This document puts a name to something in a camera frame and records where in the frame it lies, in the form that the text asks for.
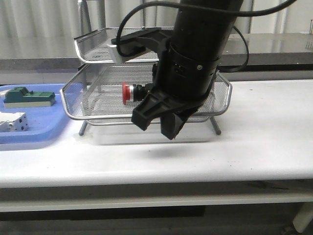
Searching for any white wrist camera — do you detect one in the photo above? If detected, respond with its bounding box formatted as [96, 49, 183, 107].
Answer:
[107, 27, 169, 65]

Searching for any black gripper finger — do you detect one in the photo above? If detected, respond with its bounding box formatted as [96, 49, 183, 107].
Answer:
[160, 107, 199, 140]
[131, 87, 181, 131]

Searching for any grey stone counter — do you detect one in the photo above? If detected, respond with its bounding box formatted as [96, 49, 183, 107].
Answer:
[0, 33, 313, 72]

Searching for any silver rack frame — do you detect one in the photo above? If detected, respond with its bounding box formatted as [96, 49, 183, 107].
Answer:
[76, 0, 222, 137]

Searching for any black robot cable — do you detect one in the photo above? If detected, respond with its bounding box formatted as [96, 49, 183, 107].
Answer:
[115, 0, 298, 73]

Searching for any white table leg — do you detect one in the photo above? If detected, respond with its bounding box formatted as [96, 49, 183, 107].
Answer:
[292, 202, 313, 233]

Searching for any red emergency stop button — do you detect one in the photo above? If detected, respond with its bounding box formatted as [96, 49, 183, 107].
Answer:
[122, 82, 153, 105]

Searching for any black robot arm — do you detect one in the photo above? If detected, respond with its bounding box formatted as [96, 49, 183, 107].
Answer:
[132, 8, 236, 139]

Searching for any blue plastic tray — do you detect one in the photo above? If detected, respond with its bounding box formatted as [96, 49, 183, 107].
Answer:
[0, 83, 69, 144]

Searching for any white circuit breaker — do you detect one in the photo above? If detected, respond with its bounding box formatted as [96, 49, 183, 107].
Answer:
[0, 112, 28, 132]

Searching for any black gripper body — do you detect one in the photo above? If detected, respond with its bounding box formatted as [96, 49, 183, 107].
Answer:
[154, 39, 220, 112]

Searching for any green terminal block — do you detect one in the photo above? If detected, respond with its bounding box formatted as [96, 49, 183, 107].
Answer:
[3, 87, 56, 108]

